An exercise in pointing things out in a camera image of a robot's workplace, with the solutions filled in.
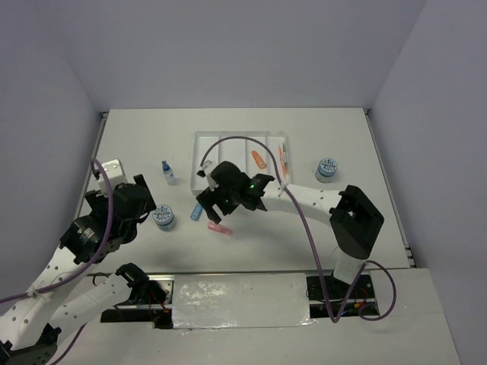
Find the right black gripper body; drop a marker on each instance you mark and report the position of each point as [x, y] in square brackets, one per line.
[226, 198]

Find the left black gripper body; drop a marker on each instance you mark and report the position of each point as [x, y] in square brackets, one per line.
[99, 202]

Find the orange highlighter cap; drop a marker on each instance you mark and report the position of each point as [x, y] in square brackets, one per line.
[258, 160]

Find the orange highlighter pen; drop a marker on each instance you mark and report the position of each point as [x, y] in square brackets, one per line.
[281, 159]

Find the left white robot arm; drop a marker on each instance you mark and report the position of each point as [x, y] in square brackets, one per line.
[40, 320]

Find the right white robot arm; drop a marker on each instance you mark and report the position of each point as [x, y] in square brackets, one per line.
[350, 214]

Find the pink highlighter cap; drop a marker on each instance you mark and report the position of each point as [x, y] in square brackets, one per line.
[218, 228]

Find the blue highlighter marker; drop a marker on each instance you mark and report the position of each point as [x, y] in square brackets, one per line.
[196, 213]

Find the left blue ink jar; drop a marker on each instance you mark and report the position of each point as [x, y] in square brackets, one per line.
[164, 217]

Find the blue ink jar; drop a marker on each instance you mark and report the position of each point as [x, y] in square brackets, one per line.
[326, 170]
[164, 217]

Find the white compartment tray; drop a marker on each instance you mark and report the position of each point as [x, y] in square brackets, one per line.
[236, 147]

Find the small blue bottle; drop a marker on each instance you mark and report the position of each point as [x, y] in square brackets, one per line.
[168, 173]

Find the right blue ink jar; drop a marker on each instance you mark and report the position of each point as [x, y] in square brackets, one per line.
[326, 170]

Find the silver foil panel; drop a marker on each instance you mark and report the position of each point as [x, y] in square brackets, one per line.
[240, 301]

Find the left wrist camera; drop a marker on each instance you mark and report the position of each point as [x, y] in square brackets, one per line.
[115, 174]

